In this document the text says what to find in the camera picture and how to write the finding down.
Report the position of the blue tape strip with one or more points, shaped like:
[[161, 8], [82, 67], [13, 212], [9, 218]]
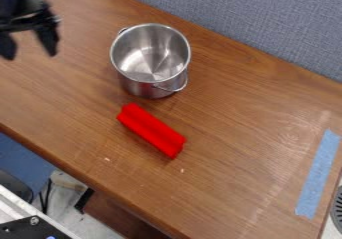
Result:
[[317, 177]]

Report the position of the silver metal pot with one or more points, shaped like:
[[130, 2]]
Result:
[[150, 55]]

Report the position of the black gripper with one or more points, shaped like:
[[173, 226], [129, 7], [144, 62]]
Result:
[[24, 15]]

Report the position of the red rectangular block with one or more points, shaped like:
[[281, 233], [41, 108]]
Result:
[[152, 129]]

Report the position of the black chair base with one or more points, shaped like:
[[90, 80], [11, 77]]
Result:
[[17, 186]]

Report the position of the grey round vent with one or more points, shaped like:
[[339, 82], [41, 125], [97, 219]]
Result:
[[336, 212]]

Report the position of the black device with cable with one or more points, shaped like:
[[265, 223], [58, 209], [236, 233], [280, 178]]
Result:
[[32, 228]]

